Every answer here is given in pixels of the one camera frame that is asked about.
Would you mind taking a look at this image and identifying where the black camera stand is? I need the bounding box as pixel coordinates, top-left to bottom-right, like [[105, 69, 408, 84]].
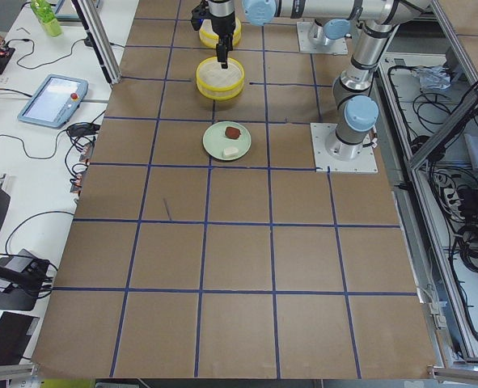
[[0, 250, 53, 311]]

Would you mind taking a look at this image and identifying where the light green plate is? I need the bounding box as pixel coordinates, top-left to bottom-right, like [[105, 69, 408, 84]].
[[202, 121, 252, 161]]

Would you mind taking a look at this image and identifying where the aluminium frame post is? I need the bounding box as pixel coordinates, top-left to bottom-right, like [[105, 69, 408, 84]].
[[72, 0, 121, 85]]

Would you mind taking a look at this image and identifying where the green bottle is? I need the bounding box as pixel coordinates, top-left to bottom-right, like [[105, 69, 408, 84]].
[[30, 0, 62, 37]]

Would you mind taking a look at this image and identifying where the teach pendant tablet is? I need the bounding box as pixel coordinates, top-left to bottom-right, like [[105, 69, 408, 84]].
[[17, 74, 89, 129]]

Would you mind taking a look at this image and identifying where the brown bun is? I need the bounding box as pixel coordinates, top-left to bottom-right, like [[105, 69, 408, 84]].
[[225, 126, 242, 140]]

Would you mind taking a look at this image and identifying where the white bun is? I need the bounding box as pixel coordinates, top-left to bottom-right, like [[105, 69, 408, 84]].
[[222, 146, 239, 159]]

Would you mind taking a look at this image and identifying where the yellow steamer basket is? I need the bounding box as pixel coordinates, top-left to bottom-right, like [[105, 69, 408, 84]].
[[198, 18, 242, 49], [196, 57, 245, 100]]

